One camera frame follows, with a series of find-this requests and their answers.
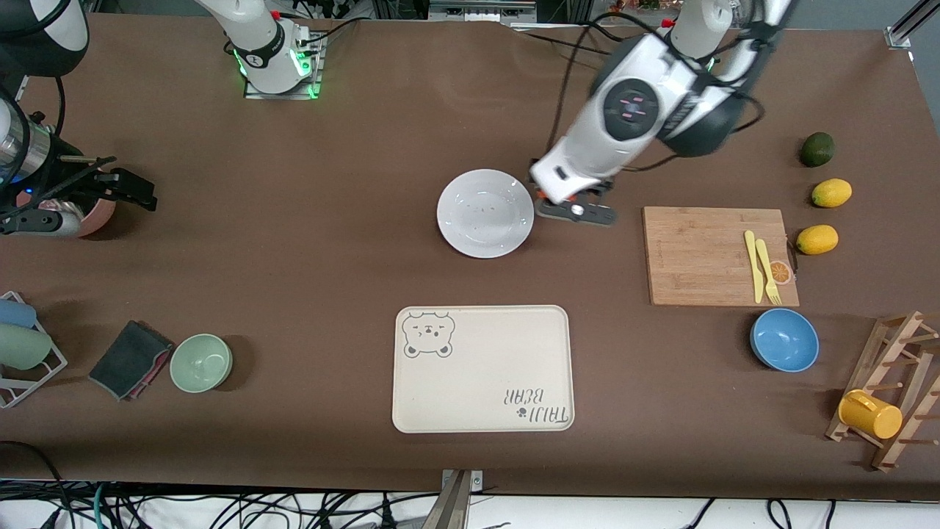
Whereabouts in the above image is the white round plate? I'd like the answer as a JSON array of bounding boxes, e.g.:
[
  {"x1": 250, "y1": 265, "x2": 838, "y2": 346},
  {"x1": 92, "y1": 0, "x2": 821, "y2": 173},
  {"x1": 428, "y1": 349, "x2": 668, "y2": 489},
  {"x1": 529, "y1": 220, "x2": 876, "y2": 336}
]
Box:
[{"x1": 437, "y1": 169, "x2": 535, "y2": 259}]

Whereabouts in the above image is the bamboo cutting board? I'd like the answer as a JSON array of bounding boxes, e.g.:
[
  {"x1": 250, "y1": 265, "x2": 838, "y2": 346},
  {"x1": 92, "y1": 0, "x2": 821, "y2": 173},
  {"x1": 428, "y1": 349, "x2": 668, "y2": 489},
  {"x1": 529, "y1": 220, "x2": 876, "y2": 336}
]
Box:
[{"x1": 643, "y1": 206, "x2": 801, "y2": 308}]

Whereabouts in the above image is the light blue cup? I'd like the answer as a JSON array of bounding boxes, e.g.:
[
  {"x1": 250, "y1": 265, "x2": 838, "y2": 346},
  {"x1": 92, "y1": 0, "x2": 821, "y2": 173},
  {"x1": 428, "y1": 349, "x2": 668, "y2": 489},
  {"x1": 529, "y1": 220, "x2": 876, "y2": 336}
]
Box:
[{"x1": 0, "y1": 298, "x2": 37, "y2": 329}]

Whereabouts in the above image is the dark grey folded cloth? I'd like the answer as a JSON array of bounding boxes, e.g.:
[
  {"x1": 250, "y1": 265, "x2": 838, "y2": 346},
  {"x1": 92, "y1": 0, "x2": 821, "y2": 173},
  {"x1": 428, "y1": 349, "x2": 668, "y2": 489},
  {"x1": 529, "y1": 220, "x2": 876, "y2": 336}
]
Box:
[{"x1": 88, "y1": 320, "x2": 175, "y2": 402}]

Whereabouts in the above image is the yellow plastic knife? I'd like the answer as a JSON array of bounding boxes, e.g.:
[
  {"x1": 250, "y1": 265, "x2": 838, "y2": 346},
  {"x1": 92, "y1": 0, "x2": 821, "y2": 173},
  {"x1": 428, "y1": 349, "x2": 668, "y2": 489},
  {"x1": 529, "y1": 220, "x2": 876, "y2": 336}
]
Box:
[{"x1": 744, "y1": 230, "x2": 764, "y2": 304}]

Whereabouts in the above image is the pale green cup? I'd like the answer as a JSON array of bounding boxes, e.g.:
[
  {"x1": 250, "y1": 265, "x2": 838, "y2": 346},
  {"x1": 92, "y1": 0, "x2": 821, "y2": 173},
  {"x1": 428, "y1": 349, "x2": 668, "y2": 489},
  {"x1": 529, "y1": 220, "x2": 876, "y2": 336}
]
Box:
[{"x1": 0, "y1": 323, "x2": 54, "y2": 371}]

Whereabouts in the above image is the pale green bowl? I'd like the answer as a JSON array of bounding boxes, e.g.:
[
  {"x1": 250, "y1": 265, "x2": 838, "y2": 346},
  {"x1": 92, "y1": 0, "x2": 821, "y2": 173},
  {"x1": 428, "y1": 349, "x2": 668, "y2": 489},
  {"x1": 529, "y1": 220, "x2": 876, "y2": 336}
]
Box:
[{"x1": 170, "y1": 334, "x2": 234, "y2": 394}]

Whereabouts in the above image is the yellow plastic fork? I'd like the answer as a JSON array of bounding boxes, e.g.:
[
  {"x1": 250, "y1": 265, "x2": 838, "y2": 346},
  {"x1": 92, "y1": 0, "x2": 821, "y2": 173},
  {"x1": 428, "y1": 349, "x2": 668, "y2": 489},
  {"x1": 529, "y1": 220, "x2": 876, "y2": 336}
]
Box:
[{"x1": 756, "y1": 238, "x2": 782, "y2": 306}]

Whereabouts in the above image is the metal box fixture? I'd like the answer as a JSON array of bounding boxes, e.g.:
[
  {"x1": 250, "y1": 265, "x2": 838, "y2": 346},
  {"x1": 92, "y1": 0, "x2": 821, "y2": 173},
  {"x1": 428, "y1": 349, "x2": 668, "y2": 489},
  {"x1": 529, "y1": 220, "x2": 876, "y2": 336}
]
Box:
[{"x1": 428, "y1": 0, "x2": 538, "y2": 23}]

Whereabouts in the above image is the dark green avocado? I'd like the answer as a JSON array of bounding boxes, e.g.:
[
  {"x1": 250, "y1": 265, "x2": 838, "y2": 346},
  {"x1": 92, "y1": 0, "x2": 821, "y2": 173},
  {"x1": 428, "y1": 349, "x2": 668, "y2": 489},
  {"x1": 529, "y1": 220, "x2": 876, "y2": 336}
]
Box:
[{"x1": 799, "y1": 132, "x2": 836, "y2": 168}]

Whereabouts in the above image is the yellow lemon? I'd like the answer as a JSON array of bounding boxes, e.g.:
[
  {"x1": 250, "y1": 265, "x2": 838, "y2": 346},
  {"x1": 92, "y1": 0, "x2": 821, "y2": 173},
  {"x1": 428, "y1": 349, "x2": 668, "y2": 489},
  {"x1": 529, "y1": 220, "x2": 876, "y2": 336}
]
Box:
[
  {"x1": 796, "y1": 224, "x2": 839, "y2": 256},
  {"x1": 811, "y1": 178, "x2": 853, "y2": 209}
]

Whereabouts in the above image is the cream bear print tray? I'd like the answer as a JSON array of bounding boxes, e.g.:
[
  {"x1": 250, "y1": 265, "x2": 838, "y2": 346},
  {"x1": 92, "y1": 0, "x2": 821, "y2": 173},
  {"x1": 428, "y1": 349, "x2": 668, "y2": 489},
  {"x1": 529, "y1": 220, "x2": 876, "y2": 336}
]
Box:
[{"x1": 391, "y1": 305, "x2": 576, "y2": 434}]

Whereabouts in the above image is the blue bowl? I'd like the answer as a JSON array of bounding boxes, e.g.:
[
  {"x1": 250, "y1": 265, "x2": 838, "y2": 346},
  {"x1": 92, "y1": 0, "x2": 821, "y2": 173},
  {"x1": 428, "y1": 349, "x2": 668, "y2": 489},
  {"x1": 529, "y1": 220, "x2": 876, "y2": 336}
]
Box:
[{"x1": 750, "y1": 308, "x2": 820, "y2": 373}]

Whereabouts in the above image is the wooden cup rack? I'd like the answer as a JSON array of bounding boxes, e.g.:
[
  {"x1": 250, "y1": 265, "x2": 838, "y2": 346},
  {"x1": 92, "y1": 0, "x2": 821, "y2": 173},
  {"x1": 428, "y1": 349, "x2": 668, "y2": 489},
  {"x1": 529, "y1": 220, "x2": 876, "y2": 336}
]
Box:
[{"x1": 825, "y1": 311, "x2": 940, "y2": 472}]

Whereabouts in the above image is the yellow plastic mug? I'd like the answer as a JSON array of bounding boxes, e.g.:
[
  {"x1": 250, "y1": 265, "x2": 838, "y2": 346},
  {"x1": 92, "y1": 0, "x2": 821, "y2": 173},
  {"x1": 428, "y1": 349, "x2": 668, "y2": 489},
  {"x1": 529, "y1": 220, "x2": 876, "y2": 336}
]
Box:
[{"x1": 838, "y1": 389, "x2": 904, "y2": 440}]

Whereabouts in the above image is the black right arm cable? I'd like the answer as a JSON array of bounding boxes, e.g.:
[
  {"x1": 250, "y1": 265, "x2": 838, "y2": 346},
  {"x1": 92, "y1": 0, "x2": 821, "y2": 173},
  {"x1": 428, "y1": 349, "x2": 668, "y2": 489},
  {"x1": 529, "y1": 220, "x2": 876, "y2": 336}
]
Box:
[{"x1": 15, "y1": 73, "x2": 67, "y2": 148}]

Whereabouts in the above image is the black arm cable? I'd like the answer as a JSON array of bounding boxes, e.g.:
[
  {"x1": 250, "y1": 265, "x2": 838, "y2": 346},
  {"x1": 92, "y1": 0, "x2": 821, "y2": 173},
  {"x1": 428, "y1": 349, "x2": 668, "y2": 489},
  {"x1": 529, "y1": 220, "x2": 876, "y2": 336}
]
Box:
[
  {"x1": 15, "y1": 73, "x2": 67, "y2": 148},
  {"x1": 547, "y1": 7, "x2": 768, "y2": 173}
]

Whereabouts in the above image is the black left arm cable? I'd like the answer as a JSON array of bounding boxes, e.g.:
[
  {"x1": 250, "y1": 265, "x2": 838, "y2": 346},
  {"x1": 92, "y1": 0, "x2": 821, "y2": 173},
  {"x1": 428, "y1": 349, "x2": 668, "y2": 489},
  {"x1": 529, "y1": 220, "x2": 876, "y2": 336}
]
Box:
[{"x1": 547, "y1": 7, "x2": 768, "y2": 173}]

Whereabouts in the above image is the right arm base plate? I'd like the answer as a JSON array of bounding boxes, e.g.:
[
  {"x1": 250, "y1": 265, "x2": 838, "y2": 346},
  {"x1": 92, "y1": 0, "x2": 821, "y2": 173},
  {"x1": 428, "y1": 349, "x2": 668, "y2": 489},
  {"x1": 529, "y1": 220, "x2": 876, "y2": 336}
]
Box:
[{"x1": 244, "y1": 33, "x2": 325, "y2": 101}]

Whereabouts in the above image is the white wire cup rack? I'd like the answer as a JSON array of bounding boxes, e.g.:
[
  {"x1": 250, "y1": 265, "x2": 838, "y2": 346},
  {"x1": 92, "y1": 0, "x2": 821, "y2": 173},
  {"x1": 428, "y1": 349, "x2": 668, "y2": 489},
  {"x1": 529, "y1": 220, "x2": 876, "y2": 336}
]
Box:
[{"x1": 0, "y1": 291, "x2": 68, "y2": 409}]

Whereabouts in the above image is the black table cable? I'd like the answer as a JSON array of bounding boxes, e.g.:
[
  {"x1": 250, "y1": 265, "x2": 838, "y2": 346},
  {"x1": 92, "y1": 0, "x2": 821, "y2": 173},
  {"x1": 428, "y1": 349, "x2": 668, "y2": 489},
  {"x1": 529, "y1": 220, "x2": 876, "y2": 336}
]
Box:
[{"x1": 297, "y1": 16, "x2": 364, "y2": 48}]

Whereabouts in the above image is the aluminium frame profile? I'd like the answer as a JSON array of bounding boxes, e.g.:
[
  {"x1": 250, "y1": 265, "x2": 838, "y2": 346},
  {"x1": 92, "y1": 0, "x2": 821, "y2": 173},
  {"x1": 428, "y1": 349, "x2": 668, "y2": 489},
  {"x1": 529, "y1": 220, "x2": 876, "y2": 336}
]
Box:
[{"x1": 885, "y1": 0, "x2": 940, "y2": 49}]

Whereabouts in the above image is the metal clamp bracket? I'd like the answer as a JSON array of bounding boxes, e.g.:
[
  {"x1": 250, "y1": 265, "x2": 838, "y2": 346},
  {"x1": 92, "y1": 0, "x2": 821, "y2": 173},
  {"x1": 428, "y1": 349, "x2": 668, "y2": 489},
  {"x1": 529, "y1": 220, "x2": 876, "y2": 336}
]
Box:
[{"x1": 421, "y1": 469, "x2": 485, "y2": 529}]

